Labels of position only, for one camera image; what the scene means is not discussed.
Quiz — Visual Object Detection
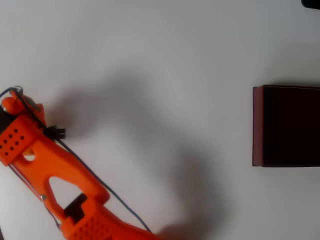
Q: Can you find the small blue black object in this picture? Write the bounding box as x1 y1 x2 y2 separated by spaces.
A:
46 125 67 141

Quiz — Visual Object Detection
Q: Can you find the dark red open box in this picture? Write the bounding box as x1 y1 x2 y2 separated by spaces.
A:
252 84 320 168

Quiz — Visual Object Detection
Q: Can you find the black object at table edge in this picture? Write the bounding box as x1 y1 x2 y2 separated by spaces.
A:
300 0 320 11

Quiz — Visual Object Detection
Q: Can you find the thin blue cable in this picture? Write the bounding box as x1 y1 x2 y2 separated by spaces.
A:
0 85 152 233

